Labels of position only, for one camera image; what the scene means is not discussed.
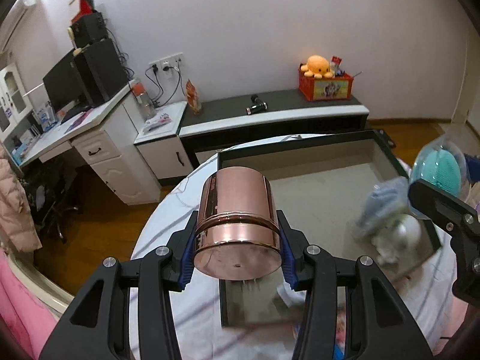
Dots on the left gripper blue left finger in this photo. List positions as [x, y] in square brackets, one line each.
[95, 324]

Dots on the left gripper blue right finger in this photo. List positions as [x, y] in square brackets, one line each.
[378, 323]

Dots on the white astronaut figurine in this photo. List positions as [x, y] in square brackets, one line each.
[400, 235]

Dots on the teal item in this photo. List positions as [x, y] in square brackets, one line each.
[442, 164]

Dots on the clear plastic storage box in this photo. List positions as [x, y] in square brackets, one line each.
[385, 201]

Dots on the rose gold metal canister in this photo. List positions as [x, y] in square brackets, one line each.
[237, 236]

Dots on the pink quilt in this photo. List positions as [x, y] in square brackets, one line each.
[28, 318]

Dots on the black bathroom scale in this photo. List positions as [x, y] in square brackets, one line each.
[386, 138]

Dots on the black and pink tray box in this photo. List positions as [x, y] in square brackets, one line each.
[320, 183]

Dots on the pink down jacket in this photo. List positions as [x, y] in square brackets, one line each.
[16, 220]

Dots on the black office chair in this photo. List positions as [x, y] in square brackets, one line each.
[50, 196]

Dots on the red cartoon storage crate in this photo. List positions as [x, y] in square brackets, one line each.
[325, 89]

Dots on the orange octopus plush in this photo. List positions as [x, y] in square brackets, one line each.
[317, 67]

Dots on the white desk with drawers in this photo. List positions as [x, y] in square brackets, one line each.
[105, 140]

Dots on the white side cabinet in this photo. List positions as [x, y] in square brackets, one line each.
[160, 145]

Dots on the black massage gun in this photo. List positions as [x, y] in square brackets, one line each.
[257, 105]

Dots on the orange lid water bottle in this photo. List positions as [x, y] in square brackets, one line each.
[144, 102]

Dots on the black white TV cabinet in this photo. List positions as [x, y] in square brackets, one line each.
[225, 122]

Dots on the white glass door cabinet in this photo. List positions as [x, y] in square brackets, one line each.
[15, 103]

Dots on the black computer monitor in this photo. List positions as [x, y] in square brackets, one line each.
[63, 87]

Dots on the orange snack bag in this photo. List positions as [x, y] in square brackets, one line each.
[193, 98]

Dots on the black computer tower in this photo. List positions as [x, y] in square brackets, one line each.
[100, 72]

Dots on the black speaker box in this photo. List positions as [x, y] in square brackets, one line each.
[88, 29]

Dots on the white air conditioner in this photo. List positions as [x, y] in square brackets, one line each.
[13, 19]

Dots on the red folder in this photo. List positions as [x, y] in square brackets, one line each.
[84, 10]

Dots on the white wall socket strip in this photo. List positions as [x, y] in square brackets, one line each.
[165, 63]

